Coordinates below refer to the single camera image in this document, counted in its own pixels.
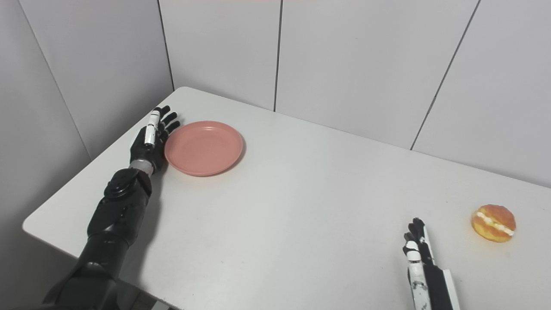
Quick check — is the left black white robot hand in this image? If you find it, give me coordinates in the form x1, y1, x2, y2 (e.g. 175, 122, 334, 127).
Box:
130, 105, 181, 174

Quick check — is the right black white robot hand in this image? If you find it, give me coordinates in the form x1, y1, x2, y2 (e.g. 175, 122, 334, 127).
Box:
402, 218, 461, 310

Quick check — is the cream puff pastry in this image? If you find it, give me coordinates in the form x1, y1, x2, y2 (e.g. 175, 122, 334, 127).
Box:
471, 205, 517, 243

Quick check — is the pink round plate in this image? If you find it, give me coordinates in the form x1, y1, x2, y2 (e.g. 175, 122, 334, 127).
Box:
164, 121, 244, 177

